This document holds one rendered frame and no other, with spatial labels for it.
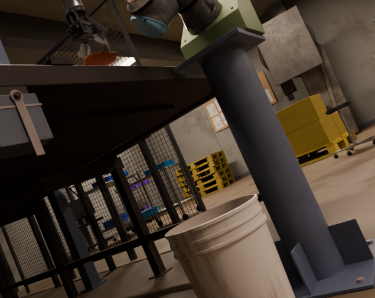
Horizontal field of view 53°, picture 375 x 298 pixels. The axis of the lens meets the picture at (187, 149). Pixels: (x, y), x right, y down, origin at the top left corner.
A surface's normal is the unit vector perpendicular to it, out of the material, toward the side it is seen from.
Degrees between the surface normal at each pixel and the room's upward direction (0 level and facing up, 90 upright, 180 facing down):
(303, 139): 90
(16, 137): 90
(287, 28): 90
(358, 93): 90
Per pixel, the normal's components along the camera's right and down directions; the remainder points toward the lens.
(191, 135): -0.50, 0.15
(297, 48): -0.32, 0.07
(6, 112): 0.74, -0.37
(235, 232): 0.22, -0.11
